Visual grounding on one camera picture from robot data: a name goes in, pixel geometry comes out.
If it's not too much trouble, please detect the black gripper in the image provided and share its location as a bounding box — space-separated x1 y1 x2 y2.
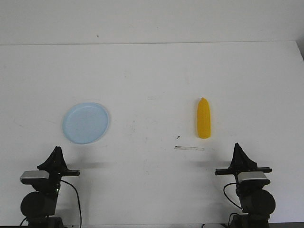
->
33 146 80 198
215 143 272 197

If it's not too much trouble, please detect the light blue round plate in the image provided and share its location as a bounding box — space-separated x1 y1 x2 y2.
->
62 103 110 144

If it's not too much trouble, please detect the yellow plastic corn cob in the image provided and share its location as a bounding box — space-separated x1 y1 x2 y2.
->
197 98 211 139

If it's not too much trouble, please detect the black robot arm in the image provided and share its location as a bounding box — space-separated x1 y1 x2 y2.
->
20 146 82 228
215 143 276 228

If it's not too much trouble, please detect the clear tape strip horizontal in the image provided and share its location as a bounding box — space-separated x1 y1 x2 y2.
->
174 146 205 151

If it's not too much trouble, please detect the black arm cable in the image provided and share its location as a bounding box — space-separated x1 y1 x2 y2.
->
19 180 83 227
223 182 244 209

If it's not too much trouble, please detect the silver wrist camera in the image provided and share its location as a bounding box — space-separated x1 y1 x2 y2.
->
237 171 270 185
20 171 49 184

